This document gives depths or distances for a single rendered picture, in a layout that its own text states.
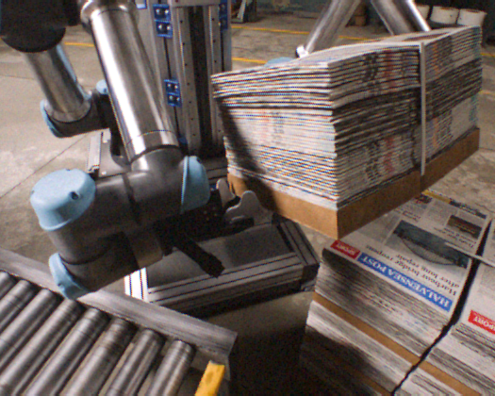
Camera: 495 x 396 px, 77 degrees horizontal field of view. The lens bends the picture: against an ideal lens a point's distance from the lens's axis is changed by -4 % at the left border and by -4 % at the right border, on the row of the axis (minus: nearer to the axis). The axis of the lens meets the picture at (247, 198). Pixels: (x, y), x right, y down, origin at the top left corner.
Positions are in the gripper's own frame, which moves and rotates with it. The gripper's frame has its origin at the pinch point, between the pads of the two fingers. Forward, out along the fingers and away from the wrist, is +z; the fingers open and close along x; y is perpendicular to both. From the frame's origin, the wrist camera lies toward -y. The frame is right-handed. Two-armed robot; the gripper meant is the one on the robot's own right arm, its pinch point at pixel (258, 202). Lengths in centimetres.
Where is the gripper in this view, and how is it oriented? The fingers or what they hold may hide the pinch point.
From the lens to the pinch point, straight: 61.6
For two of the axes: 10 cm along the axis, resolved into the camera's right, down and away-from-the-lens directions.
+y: -2.0, -9.0, -3.9
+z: 8.3, -3.7, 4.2
